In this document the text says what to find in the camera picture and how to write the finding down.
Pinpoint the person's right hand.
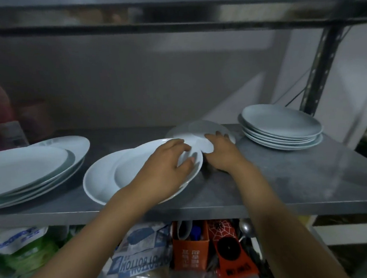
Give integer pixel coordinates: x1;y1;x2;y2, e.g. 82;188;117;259
203;129;253;178

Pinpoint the person's left hand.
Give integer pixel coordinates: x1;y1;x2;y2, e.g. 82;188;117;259
120;137;199;207

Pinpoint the stack of white plates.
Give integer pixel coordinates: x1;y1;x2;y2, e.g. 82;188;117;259
237;99;325;155

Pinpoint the grey metal shelf rack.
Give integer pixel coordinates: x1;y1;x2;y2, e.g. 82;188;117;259
0;0;367;278

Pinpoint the person's left forearm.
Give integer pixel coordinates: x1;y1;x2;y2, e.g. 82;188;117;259
0;184;160;278

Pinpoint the person's right forearm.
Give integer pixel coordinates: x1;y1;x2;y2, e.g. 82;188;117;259
231;156;350;278

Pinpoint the blue cap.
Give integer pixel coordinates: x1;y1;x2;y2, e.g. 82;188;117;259
190;225;204;242

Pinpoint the grey blue printed bag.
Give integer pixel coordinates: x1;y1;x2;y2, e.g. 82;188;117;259
103;222;175;278

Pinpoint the metal spoon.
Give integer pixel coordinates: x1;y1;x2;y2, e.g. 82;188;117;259
238;217;260;255

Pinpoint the orange paper bag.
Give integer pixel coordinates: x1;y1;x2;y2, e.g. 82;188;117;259
170;218;213;274

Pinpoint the orange black web print gadget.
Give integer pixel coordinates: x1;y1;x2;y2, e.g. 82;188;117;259
207;216;261;278

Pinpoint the pink cup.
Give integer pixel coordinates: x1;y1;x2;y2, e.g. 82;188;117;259
18;101;56;144

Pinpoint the green white refill pouch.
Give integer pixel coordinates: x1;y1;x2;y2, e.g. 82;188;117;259
0;224;61;278

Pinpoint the thin black cable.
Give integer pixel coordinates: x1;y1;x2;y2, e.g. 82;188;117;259
272;69;315;109

